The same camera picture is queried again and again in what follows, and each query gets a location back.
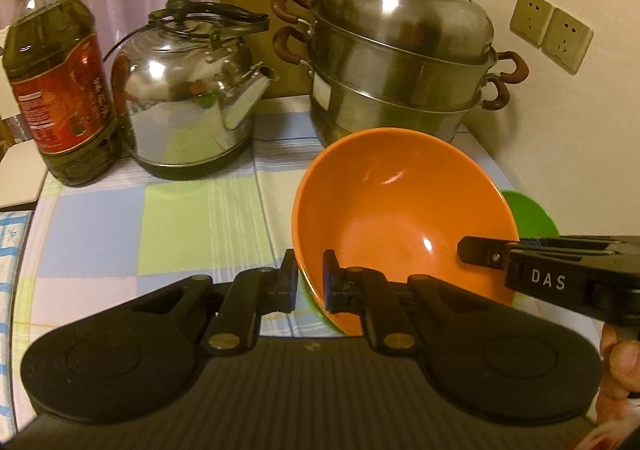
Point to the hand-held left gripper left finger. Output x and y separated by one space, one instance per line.
289 280

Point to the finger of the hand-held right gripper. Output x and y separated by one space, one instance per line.
482 252

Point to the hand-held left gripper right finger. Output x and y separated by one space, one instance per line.
331 285

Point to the green bowl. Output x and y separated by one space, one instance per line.
530 215

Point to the orange bowl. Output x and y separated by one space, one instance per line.
395 210

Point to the person's right hand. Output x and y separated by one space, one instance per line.
622 370

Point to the checked tablecloth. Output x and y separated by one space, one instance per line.
175 230

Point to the steel kettle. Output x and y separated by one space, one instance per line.
180 105

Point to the steel steamer pot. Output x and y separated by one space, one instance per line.
400 55

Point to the blue white checked cloth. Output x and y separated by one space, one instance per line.
12 280

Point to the white chair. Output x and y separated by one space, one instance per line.
20 175

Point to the cooking oil bottle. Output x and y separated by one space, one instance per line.
60 95

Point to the wall socket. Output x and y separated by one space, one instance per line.
567 42
531 17

